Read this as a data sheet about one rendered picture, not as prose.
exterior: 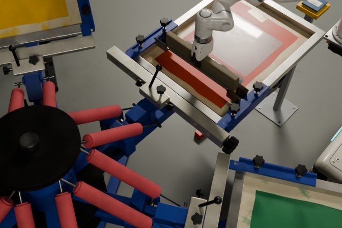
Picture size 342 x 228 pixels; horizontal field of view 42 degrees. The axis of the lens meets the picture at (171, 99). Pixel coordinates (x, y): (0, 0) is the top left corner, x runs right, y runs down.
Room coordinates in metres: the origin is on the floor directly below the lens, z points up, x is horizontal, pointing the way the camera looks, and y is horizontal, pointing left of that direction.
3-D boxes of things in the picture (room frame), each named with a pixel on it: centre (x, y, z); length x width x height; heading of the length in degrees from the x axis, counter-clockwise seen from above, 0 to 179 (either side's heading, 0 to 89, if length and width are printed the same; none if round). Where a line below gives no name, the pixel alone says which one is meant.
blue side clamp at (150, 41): (1.51, 0.10, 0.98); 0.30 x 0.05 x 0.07; 138
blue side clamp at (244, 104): (1.14, -0.32, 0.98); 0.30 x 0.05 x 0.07; 138
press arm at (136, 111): (1.08, 0.11, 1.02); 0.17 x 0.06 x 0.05; 138
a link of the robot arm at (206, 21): (1.33, -0.16, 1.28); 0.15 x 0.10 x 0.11; 99
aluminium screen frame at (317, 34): (1.50, -0.27, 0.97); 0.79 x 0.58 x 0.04; 138
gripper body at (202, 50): (1.34, -0.13, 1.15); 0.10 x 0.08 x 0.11; 138
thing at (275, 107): (1.84, -0.74, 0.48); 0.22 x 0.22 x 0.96; 48
